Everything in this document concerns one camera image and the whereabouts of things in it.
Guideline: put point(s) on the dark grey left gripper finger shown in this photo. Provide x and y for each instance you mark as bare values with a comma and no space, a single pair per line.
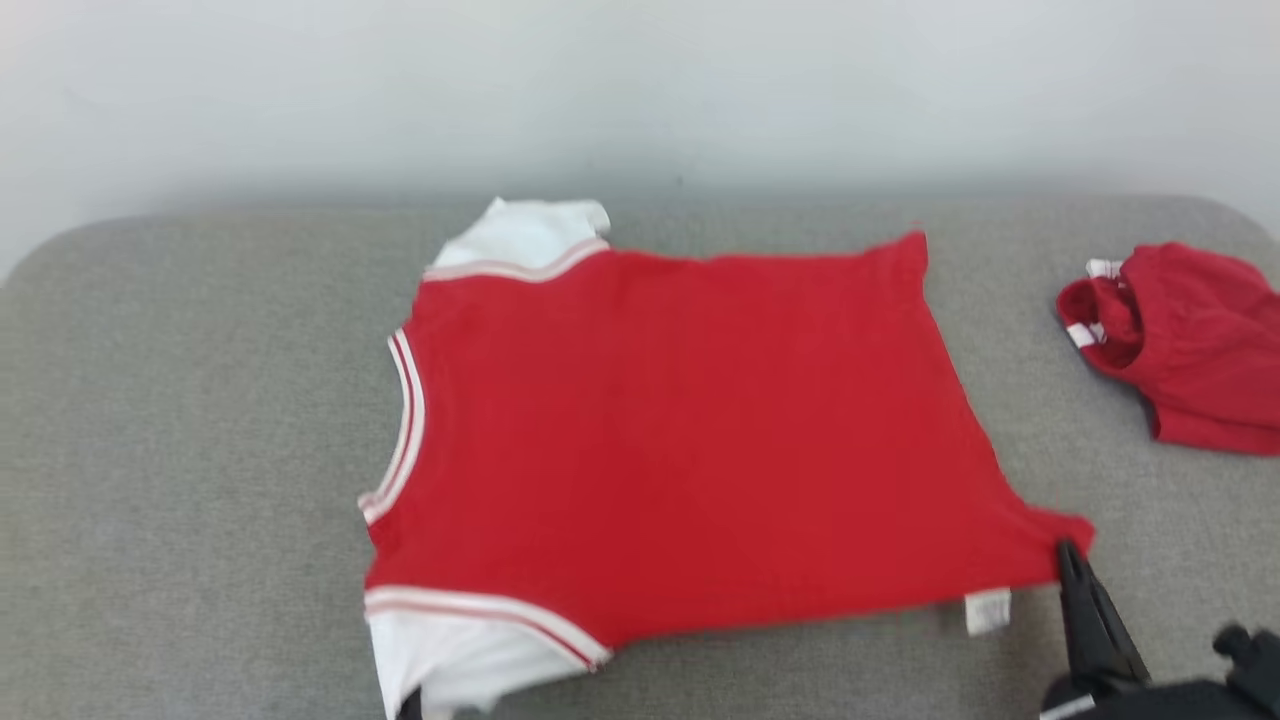
410,706

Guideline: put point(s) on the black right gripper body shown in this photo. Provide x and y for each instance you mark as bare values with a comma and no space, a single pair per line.
1160,703

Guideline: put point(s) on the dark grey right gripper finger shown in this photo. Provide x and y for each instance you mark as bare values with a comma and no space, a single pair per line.
1125,655
1082,640

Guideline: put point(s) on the red shorts with white stripe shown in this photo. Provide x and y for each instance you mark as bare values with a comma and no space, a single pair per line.
1200,360

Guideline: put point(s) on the red jersey with white trim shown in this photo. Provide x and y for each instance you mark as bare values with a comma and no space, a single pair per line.
680,440

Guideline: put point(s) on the grey fabric sofa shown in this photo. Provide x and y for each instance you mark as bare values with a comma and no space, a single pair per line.
180,450

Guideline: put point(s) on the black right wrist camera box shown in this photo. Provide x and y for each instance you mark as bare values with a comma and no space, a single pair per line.
1255,655

